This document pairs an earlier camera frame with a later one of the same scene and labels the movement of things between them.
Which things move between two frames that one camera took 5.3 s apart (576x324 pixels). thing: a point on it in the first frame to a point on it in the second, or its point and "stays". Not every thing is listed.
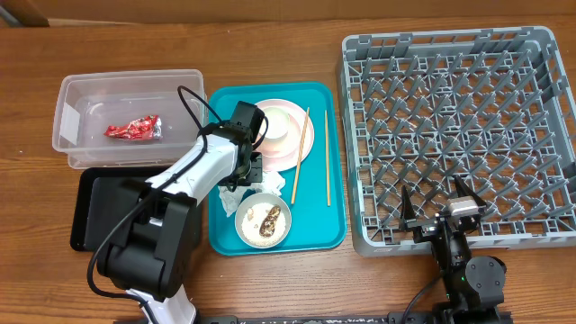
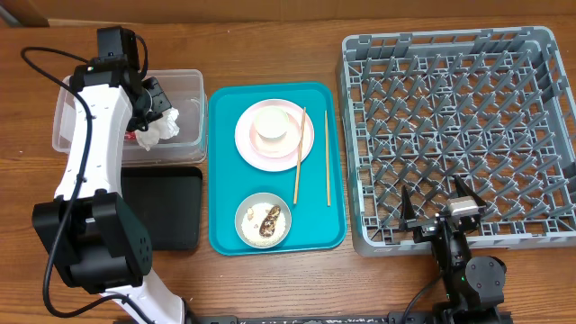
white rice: (254, 218) stays
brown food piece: (268, 223) stays
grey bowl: (257, 199) stays
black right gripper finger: (463, 189) stays
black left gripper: (256, 175) to (163, 103)
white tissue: (230, 198) to (165, 128)
